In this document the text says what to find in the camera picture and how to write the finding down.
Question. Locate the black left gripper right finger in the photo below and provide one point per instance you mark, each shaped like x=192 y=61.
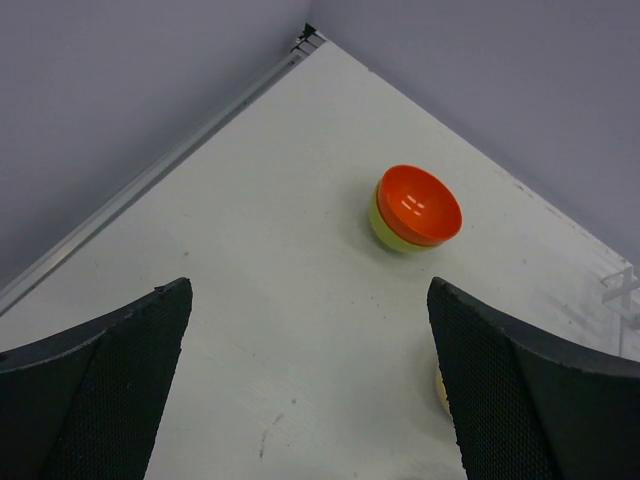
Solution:
x=527 y=404

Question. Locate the orange plastic bowl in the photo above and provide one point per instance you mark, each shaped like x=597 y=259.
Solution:
x=418 y=207

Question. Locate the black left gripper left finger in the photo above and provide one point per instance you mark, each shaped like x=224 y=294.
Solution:
x=86 y=403

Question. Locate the white wire dish rack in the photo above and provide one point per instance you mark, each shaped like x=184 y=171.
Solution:
x=621 y=295

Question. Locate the yellow patterned bowl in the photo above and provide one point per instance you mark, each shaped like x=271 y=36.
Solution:
x=441 y=391

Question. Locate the lime green plastic bowl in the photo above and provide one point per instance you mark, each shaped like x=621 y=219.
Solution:
x=386 y=235

